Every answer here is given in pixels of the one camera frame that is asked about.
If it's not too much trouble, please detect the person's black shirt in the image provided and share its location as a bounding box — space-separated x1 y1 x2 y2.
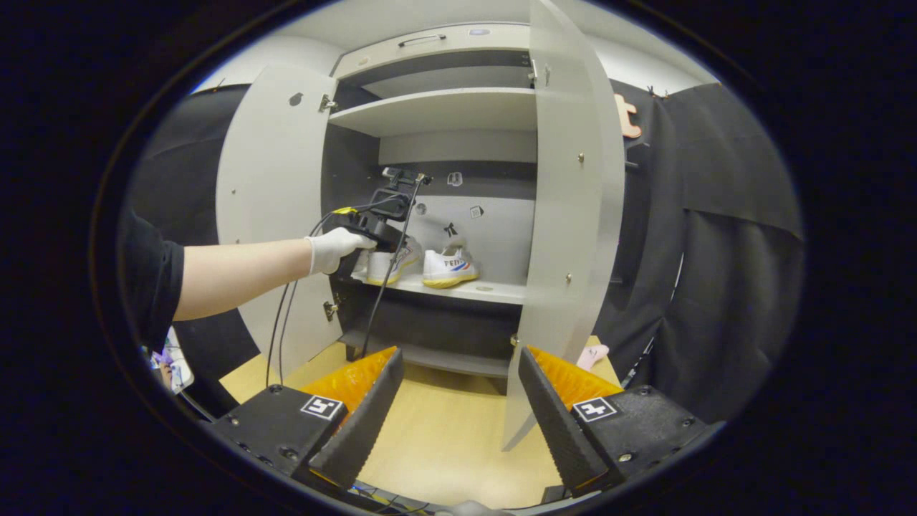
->
118 208 186 352

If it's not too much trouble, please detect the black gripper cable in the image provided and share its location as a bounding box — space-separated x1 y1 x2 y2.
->
360 176 425 358
265 208 380 388

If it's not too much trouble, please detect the white printed board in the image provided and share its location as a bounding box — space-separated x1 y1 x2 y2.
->
149 326 196 395

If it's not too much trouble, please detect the grey cabinet drawer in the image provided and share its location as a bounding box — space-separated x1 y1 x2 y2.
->
333 24 532 80

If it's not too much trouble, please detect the white canvas shoe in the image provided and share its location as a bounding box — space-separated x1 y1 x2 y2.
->
421 240 479 289
356 240 423 286

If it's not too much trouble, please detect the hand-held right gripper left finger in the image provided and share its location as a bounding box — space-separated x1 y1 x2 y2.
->
211 346 405 492

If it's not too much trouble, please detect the light grey cabinet door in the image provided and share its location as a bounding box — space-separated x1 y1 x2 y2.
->
501 0 628 452
216 64 345 381

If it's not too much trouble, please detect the light grey shoe cabinet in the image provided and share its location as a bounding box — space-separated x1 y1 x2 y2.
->
216 0 628 452

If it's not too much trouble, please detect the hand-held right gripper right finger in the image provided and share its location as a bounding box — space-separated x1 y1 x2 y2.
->
517 345 726 499

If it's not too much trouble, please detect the black floor cable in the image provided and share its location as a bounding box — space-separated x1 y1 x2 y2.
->
351 484 431 513

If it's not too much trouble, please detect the white cabinet shelf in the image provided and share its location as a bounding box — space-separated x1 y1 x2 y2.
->
328 87 538 138
351 272 529 307

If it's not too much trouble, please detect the black backdrop cloth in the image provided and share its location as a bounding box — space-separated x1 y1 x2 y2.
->
122 79 805 424

